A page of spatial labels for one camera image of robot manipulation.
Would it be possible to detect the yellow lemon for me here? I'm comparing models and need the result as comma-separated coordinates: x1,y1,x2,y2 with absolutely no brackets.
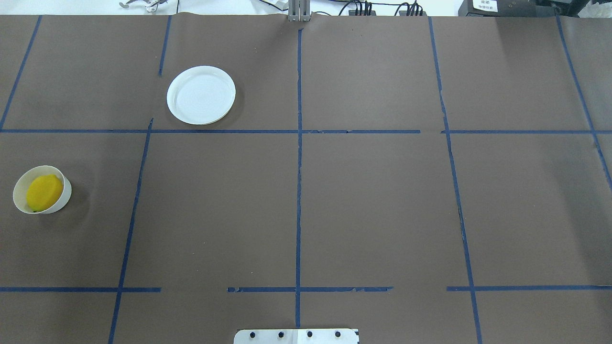
26,174,64,213

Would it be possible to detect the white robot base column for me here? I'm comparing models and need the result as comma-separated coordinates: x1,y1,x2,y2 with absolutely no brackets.
233,328,360,344

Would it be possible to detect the white round plate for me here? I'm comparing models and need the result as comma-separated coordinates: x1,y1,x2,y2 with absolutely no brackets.
166,65,237,126

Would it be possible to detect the white bowl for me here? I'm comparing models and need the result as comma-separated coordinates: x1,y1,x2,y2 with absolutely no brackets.
13,165,72,214

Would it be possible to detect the brown paper table mat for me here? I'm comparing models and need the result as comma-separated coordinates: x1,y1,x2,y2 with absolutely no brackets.
1,13,611,344

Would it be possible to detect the black box device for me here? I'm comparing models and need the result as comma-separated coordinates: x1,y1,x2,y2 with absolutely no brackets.
458,0,558,18

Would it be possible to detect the aluminium frame post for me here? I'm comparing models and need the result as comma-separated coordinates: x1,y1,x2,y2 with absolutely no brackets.
288,0,312,22

